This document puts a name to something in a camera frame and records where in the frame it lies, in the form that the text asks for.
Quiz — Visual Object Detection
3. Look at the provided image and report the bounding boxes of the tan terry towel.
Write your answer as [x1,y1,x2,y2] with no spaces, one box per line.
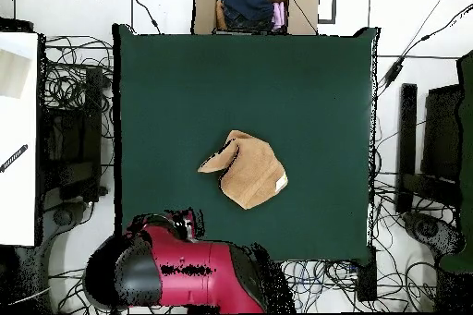
[197,129,289,211]

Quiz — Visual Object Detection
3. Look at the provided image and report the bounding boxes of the dark green table cloth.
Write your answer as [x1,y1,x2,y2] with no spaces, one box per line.
[112,23,380,266]

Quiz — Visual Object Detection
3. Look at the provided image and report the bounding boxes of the tan garment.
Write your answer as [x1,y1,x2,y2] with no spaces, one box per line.
[214,0,228,30]

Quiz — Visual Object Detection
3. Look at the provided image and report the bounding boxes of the pink garment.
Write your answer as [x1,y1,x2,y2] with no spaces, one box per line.
[271,1,287,32]

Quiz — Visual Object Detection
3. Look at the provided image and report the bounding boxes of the brown cardboard box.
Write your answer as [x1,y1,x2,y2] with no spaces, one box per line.
[191,0,321,36]

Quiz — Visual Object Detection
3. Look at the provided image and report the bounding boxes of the dark blue jeans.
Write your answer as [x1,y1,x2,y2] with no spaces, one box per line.
[220,0,275,31]

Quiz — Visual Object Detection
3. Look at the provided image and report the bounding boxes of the grey chair base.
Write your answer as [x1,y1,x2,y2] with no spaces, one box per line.
[40,201,90,244]

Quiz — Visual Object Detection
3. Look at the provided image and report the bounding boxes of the white desk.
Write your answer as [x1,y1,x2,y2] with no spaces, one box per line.
[0,31,39,247]

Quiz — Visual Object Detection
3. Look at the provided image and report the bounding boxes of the black striped tool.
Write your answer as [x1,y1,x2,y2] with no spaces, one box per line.
[0,143,30,174]

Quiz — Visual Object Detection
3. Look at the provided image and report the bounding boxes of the dark green fabric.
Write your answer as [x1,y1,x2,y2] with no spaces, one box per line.
[439,50,473,273]

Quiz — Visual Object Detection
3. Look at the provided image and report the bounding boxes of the beige paper sheet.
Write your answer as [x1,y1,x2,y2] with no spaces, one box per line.
[0,48,32,100]

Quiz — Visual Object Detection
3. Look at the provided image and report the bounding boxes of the black chair frame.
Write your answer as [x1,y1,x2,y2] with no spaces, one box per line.
[394,82,463,214]

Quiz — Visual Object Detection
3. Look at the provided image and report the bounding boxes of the thin black cable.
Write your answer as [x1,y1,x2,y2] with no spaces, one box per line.
[125,0,163,35]

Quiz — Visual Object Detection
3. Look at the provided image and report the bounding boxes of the black cable with adapter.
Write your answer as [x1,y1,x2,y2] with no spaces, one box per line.
[376,0,473,98]

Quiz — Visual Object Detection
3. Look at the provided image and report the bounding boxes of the black cable tangle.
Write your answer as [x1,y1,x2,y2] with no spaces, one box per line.
[42,35,115,139]

